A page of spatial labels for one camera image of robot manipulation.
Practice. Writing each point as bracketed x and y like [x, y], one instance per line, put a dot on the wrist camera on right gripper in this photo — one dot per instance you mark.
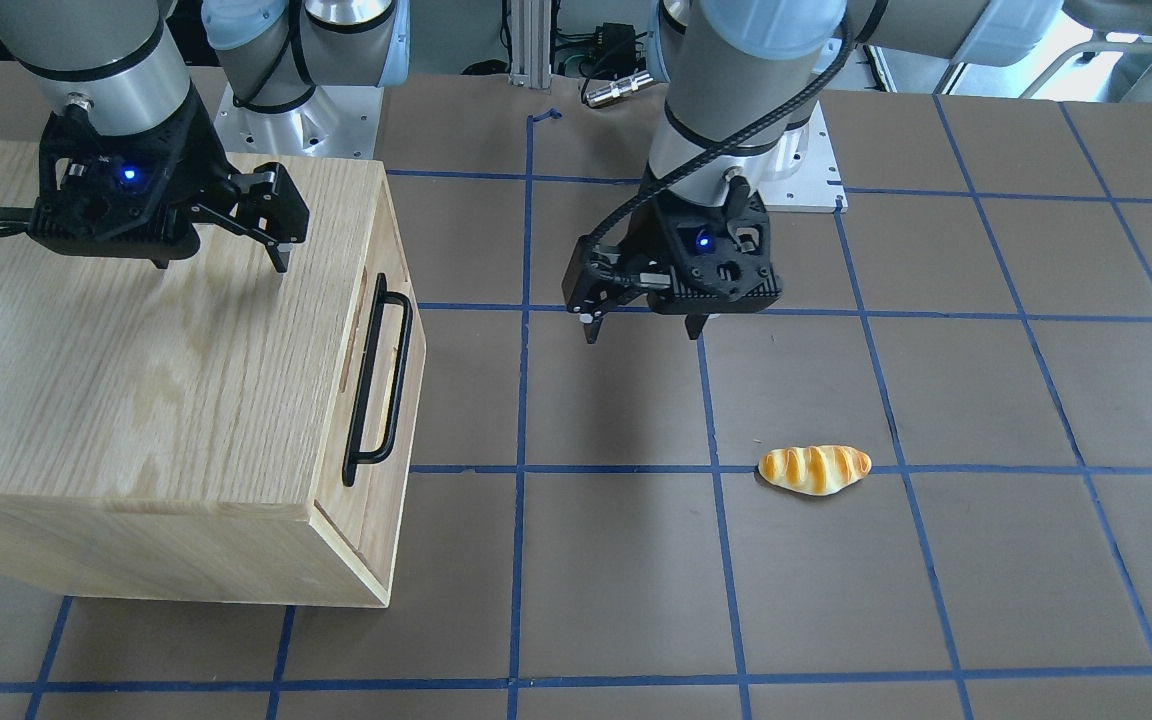
[109, 203]

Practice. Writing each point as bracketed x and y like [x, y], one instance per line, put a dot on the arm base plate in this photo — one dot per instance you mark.
[337, 122]
[803, 176]

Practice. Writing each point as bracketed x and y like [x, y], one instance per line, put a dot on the aluminium frame post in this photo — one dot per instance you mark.
[530, 33]

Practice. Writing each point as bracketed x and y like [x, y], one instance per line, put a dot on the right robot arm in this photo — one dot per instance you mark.
[119, 60]

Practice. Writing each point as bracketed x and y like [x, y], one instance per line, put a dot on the wooden drawer cabinet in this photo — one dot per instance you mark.
[162, 431]

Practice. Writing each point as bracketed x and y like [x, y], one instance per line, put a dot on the wooden drawer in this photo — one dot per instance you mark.
[359, 497]

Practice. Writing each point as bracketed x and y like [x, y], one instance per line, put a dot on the toy bread loaf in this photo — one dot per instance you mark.
[817, 471]

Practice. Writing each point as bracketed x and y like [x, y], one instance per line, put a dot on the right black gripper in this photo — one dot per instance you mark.
[198, 150]

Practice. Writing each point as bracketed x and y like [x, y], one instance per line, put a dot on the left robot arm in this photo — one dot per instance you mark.
[740, 73]

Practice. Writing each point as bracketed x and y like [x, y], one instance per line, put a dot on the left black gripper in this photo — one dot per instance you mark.
[642, 232]

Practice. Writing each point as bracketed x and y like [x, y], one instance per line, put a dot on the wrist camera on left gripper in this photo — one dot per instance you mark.
[716, 267]

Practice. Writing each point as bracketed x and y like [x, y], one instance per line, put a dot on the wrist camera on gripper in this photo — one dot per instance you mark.
[716, 267]
[109, 203]

